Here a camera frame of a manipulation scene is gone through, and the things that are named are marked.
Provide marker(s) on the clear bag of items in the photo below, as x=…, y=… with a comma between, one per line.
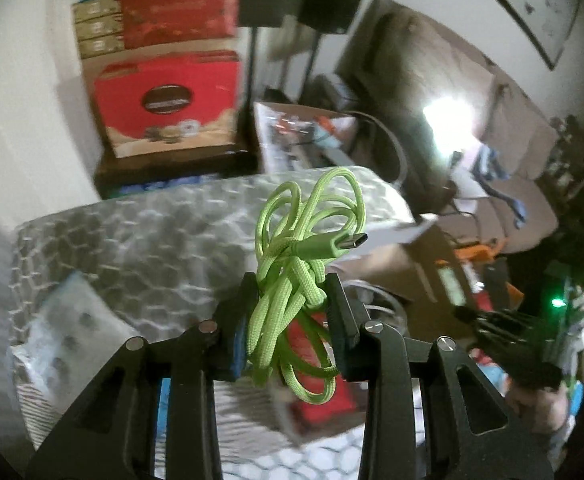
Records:
x=296, y=137

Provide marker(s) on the red collection gift box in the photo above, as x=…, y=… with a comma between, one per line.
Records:
x=171, y=103

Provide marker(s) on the orange plastic basket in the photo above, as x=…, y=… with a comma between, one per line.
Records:
x=487, y=275

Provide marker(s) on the cardboard box with white flaps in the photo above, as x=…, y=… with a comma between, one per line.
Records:
x=418, y=265

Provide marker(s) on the black speaker stand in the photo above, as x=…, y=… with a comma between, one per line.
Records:
x=301, y=25

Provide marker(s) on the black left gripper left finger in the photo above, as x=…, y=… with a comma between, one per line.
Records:
x=232, y=317

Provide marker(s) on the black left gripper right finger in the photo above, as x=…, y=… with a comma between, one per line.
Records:
x=351, y=330

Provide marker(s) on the brown sofa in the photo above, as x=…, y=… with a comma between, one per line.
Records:
x=397, y=61

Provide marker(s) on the stack of gold boxes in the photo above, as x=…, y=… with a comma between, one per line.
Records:
x=98, y=27

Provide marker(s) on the red patterned gift box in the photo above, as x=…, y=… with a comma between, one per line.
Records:
x=149, y=22

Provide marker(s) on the white blue face mask bag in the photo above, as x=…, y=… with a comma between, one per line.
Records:
x=68, y=341

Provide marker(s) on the bright lamp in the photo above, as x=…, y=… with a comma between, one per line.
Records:
x=452, y=120

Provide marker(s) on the red snack packet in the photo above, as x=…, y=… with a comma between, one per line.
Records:
x=308, y=366

